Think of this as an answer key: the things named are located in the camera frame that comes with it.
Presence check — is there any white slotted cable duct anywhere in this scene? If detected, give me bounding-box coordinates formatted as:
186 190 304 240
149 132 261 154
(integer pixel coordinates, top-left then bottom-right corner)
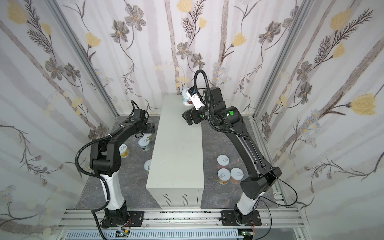
64 229 244 240

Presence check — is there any pink label can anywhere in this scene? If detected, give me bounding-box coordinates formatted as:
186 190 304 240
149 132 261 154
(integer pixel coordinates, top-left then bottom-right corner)
217 155 230 169

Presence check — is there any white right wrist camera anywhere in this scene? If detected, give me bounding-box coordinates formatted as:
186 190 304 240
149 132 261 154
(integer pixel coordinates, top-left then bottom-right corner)
187 87 206 110

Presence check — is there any red label can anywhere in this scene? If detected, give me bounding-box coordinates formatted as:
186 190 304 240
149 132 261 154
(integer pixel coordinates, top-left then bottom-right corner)
230 168 244 184

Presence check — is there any orange label can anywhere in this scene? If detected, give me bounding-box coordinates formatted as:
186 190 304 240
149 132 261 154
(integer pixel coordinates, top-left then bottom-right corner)
217 168 231 185

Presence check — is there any grey metal counter cabinet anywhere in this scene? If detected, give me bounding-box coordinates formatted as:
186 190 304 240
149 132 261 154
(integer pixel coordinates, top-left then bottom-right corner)
146 95 205 209

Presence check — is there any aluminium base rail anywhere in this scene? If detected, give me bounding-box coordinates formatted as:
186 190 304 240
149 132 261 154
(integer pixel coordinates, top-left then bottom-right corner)
58 208 305 230

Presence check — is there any teal brown label can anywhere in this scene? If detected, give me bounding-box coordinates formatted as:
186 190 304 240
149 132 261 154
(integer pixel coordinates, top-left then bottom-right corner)
182 88 193 106

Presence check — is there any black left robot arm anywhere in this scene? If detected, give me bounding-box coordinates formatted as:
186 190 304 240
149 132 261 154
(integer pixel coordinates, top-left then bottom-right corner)
74 100 155 229

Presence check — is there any green label can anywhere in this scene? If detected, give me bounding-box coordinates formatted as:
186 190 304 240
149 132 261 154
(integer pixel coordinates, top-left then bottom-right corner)
144 134 155 142

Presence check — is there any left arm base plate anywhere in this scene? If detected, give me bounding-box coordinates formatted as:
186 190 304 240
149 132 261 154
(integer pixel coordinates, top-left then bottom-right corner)
100 210 145 229

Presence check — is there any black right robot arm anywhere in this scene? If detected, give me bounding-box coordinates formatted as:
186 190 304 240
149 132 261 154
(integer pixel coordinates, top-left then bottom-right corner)
182 70 282 226

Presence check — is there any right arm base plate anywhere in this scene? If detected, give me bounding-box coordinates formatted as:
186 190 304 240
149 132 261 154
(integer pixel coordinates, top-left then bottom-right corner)
219 210 262 227

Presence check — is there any can beside cabinet left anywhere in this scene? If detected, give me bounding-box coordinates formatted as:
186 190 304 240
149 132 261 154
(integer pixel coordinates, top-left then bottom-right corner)
144 160 152 172

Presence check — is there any yellow label can left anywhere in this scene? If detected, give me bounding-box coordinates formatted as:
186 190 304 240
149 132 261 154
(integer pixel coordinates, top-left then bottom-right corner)
119 144 130 159

